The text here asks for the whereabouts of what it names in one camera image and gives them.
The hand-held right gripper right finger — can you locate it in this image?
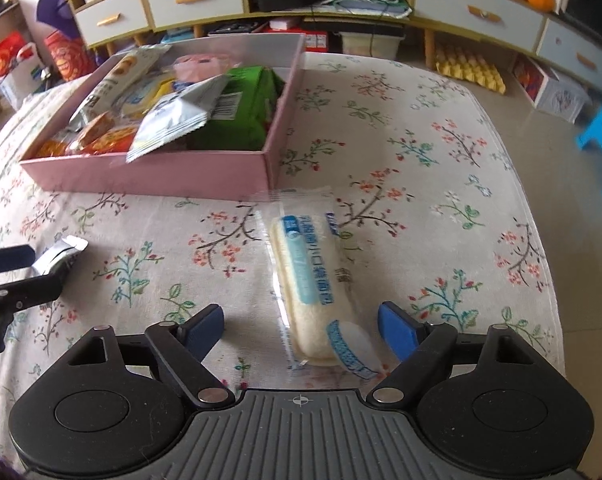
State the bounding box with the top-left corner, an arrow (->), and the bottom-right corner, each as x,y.
366,301 -> 537,406

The white paper bag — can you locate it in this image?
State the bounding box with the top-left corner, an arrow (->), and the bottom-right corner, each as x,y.
0,42 -> 49,111

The pink cardboard box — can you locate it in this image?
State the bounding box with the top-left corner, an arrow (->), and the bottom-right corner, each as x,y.
20,34 -> 307,201

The green snack packet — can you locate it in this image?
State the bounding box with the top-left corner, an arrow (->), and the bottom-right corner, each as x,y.
188,65 -> 288,152

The white packet black print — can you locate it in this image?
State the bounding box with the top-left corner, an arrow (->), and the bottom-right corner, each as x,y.
126,74 -> 232,163

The clear pink candy bag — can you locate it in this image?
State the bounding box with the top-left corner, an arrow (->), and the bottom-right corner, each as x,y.
173,54 -> 242,83

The blue plastic stool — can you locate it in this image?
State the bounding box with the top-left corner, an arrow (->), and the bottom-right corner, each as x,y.
576,82 -> 602,193

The yellow egg tray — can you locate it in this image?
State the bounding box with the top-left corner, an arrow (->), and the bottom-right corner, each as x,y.
435,44 -> 507,96

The clear storage box black lid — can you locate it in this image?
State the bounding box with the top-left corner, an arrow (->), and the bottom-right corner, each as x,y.
208,20 -> 269,37

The long white tart packet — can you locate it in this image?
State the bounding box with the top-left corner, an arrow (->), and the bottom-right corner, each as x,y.
70,44 -> 173,128

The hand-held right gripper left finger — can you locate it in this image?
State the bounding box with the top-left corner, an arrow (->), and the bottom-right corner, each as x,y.
66,304 -> 237,407

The wooden tv cabinet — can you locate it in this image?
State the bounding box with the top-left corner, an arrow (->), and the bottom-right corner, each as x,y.
61,0 -> 602,96

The floral tablecloth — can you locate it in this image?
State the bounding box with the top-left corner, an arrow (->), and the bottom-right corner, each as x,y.
0,50 -> 567,480

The orange white snack packet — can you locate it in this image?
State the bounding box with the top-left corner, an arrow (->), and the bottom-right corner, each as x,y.
68,112 -> 116,153

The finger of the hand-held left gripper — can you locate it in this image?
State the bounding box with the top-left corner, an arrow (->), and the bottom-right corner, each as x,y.
0,271 -> 66,318
0,244 -> 36,277

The small silvery white snack packet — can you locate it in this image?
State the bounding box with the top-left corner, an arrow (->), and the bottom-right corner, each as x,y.
31,235 -> 89,281

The yellow biscuit packet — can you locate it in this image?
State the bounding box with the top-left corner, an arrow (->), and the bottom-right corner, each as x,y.
123,72 -> 182,121

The white patterned box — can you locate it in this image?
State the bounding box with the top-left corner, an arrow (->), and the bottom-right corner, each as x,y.
511,54 -> 589,125

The clear bread packet blue label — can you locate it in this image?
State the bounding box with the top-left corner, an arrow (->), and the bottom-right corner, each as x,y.
251,187 -> 397,381

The red gift bag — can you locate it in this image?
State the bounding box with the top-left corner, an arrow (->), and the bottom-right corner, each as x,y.
0,31 -> 32,78

